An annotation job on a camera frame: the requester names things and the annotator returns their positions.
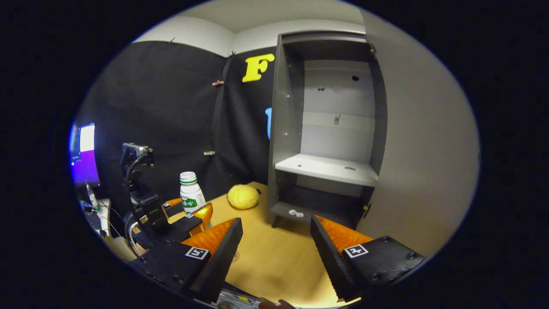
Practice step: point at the black backdrop cloth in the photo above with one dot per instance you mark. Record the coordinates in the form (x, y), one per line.
(171, 107)

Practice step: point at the round brown coaster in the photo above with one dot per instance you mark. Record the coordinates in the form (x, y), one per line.
(236, 256)

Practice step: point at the white cabinet shelf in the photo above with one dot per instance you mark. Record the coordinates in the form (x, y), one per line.
(326, 168)

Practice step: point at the white bottle green label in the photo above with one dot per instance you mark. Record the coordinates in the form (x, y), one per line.
(191, 193)

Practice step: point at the yellow lumpy ball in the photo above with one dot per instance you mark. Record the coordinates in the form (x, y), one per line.
(243, 196)

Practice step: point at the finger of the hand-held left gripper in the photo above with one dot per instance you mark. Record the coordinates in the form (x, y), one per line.
(186, 225)
(173, 210)

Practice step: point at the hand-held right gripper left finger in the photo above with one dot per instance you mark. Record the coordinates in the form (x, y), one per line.
(225, 257)

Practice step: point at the dark grey cabinet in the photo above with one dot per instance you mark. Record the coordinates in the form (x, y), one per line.
(285, 128)

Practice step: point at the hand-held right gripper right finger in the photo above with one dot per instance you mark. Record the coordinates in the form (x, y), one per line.
(328, 257)

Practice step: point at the beige cabinet door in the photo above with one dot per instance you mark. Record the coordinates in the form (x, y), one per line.
(429, 150)

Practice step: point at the small white fitting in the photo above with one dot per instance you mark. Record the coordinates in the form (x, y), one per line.
(293, 212)

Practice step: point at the computer monitor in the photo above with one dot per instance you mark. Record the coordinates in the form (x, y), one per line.
(85, 159)

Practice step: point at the white side desk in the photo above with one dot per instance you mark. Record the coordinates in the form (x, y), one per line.
(101, 210)

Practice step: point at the printed paper sheet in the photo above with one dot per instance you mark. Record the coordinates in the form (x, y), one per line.
(233, 300)

